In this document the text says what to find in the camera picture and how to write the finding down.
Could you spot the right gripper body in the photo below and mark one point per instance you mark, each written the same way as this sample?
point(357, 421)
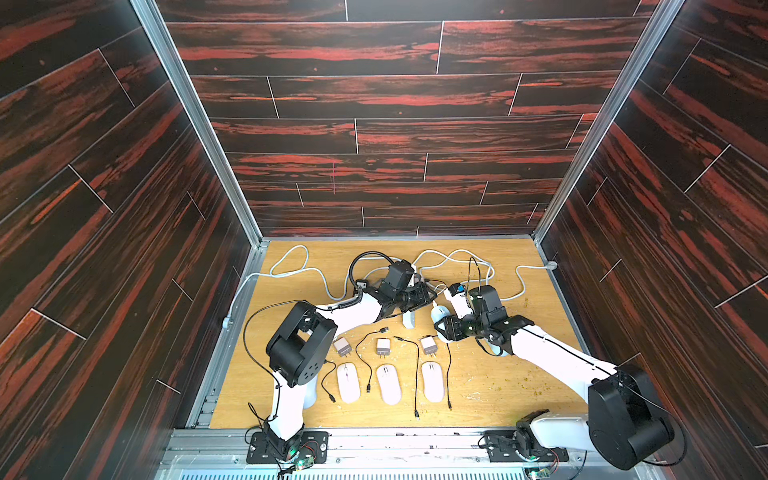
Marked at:
point(454, 327)

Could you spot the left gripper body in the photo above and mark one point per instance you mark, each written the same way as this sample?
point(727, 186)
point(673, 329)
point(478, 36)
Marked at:
point(410, 298)

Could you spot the pink mouse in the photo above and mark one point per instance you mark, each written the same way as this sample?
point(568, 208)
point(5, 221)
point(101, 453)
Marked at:
point(433, 381)
point(389, 383)
point(348, 382)

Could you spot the light blue mouse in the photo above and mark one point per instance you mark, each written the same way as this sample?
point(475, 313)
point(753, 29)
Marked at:
point(438, 312)

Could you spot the white mouse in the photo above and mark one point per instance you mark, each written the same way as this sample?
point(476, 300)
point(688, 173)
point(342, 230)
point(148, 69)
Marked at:
point(310, 396)

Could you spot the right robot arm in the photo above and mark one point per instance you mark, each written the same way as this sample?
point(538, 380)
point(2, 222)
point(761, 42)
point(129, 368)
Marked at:
point(625, 422)

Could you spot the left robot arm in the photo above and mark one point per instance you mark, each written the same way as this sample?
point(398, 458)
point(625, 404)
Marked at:
point(300, 345)

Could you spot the white power strip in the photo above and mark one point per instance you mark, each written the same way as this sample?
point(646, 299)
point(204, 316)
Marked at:
point(408, 319)

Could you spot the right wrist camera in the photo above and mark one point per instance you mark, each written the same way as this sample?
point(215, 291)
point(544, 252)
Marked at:
point(456, 294)

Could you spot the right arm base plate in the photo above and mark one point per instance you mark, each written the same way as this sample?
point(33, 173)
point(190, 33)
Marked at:
point(510, 447)

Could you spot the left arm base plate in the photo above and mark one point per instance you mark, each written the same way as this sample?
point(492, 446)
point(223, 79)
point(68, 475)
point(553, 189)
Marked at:
point(303, 450)

